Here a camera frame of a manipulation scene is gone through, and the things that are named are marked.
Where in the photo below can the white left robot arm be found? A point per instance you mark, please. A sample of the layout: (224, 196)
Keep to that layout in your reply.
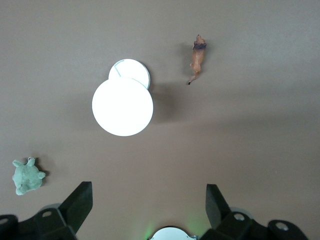
(172, 235)

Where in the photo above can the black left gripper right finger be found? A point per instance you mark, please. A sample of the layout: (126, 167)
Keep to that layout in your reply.
(237, 227)

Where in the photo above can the white round desk lamp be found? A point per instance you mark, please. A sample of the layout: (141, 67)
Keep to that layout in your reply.
(122, 107)

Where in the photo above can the brown lion statue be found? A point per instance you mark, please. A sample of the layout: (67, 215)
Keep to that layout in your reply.
(198, 58)

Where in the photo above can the green turtle plush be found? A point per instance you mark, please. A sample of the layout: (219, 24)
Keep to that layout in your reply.
(26, 177)

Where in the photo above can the brown table cover sheet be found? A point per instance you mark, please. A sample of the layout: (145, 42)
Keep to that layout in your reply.
(250, 125)

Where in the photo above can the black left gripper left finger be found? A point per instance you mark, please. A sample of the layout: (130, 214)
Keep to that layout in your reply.
(50, 225)

